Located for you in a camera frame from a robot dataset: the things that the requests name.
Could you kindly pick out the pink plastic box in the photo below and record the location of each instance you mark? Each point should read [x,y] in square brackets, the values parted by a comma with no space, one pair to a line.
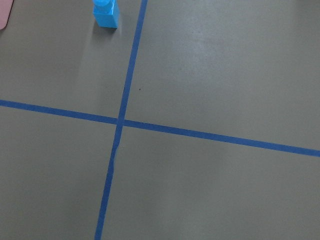
[5,11]

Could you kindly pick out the small blue block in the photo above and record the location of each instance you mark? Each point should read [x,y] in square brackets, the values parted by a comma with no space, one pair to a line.
[106,13]

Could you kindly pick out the brown paper table mat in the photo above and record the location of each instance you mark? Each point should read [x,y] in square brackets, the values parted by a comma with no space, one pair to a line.
[193,120]

